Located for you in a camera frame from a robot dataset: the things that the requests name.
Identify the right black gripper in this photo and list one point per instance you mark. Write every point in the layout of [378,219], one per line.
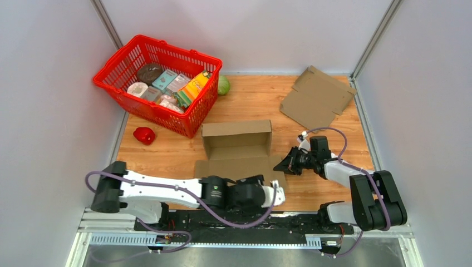
[288,165]

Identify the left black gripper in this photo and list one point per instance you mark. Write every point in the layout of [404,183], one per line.
[252,212]

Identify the large brown cardboard box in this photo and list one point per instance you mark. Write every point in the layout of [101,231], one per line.
[238,150]

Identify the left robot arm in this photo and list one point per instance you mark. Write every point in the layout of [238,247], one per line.
[117,189]

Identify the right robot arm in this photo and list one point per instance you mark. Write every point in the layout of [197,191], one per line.
[375,202]

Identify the grey small box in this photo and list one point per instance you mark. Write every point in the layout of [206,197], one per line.
[177,84]

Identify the grey pink box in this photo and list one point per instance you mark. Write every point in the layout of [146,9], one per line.
[151,94]

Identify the teal small box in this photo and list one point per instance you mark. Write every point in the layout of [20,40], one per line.
[164,80]

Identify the small flat cardboard sheet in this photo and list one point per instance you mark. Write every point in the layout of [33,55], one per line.
[316,98]

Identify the green cabbage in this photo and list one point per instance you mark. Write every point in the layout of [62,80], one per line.
[223,85]

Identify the green carton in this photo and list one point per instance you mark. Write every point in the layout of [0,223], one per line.
[183,100]

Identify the red bell pepper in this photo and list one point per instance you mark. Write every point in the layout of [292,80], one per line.
[145,135]

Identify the yellow orange juice carton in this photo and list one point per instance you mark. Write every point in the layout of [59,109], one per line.
[194,87]

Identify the pink white packet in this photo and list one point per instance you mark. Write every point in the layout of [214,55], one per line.
[170,103]

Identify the red plastic shopping basket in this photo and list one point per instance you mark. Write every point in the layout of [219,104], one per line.
[120,71]

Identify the white round roll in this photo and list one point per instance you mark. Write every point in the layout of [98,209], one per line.
[137,89]

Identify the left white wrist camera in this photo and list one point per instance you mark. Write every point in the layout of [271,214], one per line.
[278,193]

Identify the aluminium frame post right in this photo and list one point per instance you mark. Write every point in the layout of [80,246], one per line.
[378,33]

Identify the aluminium frame post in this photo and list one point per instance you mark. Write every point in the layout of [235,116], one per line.
[107,22]
[378,33]

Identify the aluminium frame post left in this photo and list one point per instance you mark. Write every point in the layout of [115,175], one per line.
[107,22]

